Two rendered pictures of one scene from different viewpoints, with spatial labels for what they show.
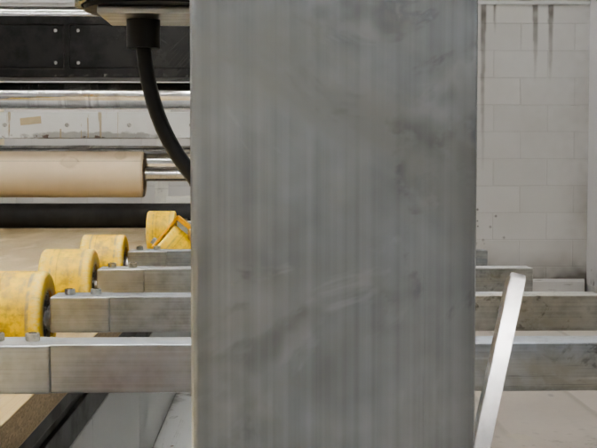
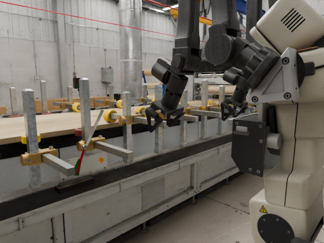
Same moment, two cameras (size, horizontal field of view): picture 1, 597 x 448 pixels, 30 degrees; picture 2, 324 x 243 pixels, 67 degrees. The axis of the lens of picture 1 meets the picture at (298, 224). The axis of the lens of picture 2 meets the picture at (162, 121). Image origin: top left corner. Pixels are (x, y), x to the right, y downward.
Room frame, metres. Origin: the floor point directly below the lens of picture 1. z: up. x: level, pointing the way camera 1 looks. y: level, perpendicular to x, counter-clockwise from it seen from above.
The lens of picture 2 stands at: (-0.15, -1.11, 1.16)
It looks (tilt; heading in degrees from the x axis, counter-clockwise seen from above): 9 degrees down; 46
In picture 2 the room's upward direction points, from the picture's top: straight up
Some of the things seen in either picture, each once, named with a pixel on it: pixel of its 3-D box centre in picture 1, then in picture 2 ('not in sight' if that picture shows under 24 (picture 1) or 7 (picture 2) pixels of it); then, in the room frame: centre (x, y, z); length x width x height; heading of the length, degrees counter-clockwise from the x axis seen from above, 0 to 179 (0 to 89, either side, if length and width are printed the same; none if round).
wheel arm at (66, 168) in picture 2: not in sight; (47, 159); (0.19, -0.06, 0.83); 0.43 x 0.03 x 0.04; 91
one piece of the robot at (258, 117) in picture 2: not in sight; (267, 131); (0.65, -0.78, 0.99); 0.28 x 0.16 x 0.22; 3
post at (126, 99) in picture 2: not in sight; (127, 133); (0.65, 0.01, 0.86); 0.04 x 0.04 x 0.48; 1
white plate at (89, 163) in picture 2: not in sight; (85, 166); (0.37, -0.02, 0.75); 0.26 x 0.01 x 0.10; 1
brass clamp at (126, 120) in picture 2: not in sight; (130, 119); (0.68, 0.01, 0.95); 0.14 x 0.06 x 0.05; 1
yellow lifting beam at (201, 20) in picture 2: not in sight; (196, 18); (4.68, 2.72, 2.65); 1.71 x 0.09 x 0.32; 1
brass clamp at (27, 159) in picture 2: not in sight; (39, 156); (0.18, 0.00, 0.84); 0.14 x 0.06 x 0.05; 1
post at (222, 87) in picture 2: not in sight; (221, 114); (1.65, 0.03, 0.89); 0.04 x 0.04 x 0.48; 1
